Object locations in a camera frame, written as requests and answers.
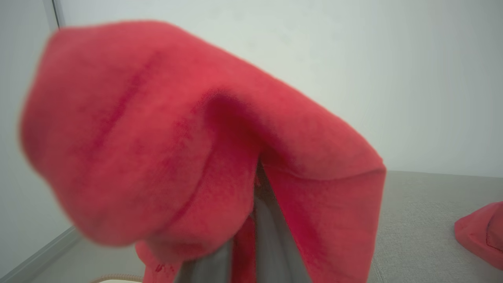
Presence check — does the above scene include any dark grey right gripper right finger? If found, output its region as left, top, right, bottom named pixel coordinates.
left=253, top=197, right=312, bottom=283

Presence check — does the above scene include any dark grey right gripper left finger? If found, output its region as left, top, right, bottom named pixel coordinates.
left=174, top=239, right=235, bottom=283

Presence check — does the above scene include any plain red fleece garment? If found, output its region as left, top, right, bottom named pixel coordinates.
left=18, top=20, right=387, bottom=283

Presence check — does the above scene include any red garment with white stripes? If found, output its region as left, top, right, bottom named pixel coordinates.
left=454, top=201, right=503, bottom=272

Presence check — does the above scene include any grey fabric sofa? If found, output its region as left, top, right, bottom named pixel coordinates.
left=367, top=170, right=503, bottom=283

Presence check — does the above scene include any dark wall baseboard strip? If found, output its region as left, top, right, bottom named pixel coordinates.
left=0, top=226, right=82, bottom=283

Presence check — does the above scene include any grey vertical wall trim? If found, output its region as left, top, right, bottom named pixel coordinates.
left=41, top=0, right=66, bottom=31

